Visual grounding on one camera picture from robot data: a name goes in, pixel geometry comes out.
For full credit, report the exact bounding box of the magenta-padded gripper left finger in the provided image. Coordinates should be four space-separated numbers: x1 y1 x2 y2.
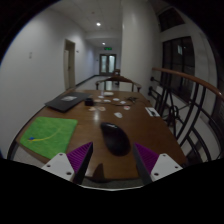
40 141 94 185

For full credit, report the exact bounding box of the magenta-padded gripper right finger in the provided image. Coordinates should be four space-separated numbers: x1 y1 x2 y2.
132 142 184 186

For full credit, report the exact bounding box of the black computer mouse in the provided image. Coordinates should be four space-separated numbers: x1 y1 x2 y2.
100 121 132 157

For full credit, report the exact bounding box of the green mouse pad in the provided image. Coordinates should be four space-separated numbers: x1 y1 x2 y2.
19 116 79 160

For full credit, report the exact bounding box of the dark closed laptop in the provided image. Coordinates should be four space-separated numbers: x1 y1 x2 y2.
44 91 92 113

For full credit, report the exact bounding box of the small black box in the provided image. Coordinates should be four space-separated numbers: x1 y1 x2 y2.
84 97 95 107

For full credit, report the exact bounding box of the wood-topped black iron railing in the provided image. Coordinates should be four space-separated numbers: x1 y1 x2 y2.
148 67 224 164

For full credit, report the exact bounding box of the wooden armchair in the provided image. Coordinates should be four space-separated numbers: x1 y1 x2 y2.
95 75 143 93

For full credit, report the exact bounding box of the dark framed window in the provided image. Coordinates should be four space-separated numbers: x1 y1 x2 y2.
160 36 196 103

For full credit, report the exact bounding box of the glass double door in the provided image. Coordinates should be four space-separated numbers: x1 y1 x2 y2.
99 53 118 76

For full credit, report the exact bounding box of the thin black cable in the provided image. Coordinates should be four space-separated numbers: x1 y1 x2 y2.
93 98 148 108

